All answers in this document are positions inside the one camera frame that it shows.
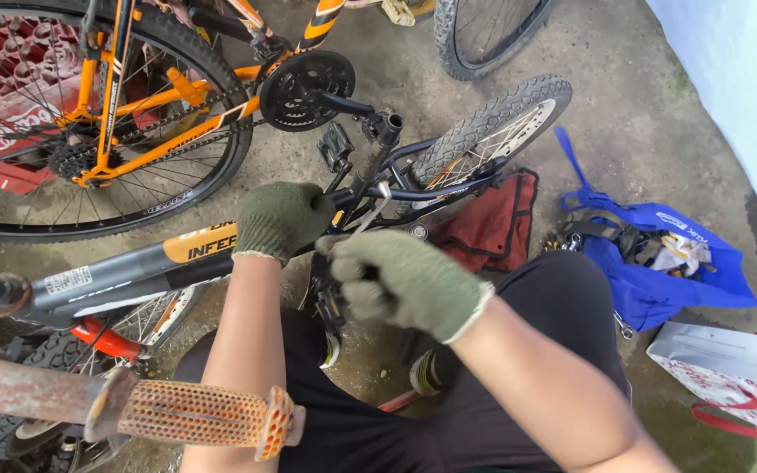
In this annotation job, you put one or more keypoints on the cream bicycle pedal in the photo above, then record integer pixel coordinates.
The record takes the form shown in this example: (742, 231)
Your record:
(398, 12)

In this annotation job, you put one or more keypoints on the white crumpled cloth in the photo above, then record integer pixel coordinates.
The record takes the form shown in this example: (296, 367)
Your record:
(684, 253)

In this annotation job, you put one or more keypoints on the person's right fingers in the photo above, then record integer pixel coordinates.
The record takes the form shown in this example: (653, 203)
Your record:
(351, 276)

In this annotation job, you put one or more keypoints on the knobby black bicycle wheel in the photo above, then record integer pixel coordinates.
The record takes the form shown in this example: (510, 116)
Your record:
(447, 39)

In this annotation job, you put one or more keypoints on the person's right hand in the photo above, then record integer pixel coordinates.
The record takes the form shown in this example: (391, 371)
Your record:
(411, 282)

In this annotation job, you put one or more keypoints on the orange black bicycle frame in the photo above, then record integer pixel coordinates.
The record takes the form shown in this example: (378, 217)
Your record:
(175, 98)

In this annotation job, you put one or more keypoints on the black bicycle pedal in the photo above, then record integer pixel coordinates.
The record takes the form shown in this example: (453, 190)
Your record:
(335, 147)

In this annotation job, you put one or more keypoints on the silver metal wrench tool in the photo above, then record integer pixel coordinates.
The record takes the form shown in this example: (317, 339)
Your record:
(373, 209)

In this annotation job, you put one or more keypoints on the small knobby white-rimmed bicycle wheel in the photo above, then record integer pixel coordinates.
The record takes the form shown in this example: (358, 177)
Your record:
(56, 355)
(483, 131)

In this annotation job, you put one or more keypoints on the person's black shorts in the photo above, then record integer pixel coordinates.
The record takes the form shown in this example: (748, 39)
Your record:
(549, 309)

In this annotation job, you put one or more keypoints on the large black spoked bicycle wheel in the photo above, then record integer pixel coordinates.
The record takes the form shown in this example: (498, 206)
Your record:
(214, 171)

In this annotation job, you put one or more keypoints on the silver spanner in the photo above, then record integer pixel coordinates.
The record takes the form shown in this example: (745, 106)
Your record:
(623, 325)

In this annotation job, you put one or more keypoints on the white tarpaulin sheet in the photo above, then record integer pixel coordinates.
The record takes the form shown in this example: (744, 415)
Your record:
(740, 85)

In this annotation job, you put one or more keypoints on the blue fabric bag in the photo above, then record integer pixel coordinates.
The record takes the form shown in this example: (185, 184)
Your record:
(661, 295)

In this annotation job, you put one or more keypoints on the grey black bicycle frame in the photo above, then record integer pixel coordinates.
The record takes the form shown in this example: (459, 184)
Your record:
(129, 269)

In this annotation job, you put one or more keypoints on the person's left hand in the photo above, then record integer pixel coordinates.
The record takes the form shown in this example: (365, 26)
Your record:
(276, 217)

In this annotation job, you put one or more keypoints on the person's left fingers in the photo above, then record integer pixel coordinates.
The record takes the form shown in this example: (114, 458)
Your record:
(323, 205)

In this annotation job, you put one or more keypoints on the red tool cloth pouch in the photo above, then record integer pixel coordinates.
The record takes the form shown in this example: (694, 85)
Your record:
(490, 226)

